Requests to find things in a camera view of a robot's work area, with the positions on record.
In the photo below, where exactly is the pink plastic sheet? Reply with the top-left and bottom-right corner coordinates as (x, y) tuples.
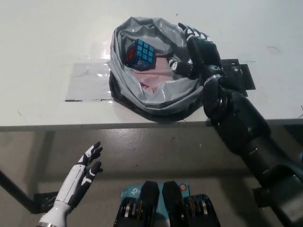
(132, 56), (180, 94)

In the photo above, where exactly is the clear plastic tape sheet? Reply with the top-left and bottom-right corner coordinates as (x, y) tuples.
(64, 62), (114, 102)

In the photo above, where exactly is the grey plastic bag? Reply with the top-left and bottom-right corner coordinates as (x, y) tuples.
(106, 16), (209, 123)

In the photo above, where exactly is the black table leg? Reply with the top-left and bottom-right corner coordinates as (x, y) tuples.
(0, 163), (40, 213)

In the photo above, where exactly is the teal TP-Link box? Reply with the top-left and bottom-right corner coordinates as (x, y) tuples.
(119, 182), (190, 227)

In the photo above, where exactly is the black ribbed body block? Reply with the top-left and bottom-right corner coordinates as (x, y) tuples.
(162, 181), (217, 227)
(113, 181), (160, 227)

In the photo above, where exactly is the black ribbed left body block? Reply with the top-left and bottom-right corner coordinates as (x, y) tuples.
(113, 181), (160, 227)

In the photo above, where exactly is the white and black left hand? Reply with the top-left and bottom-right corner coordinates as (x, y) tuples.
(37, 141), (104, 226)

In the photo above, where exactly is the blue Rubik's cube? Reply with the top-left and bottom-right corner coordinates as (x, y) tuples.
(122, 39), (158, 71)

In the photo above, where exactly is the black ribbed right body block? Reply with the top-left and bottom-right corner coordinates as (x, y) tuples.
(162, 181), (217, 227)

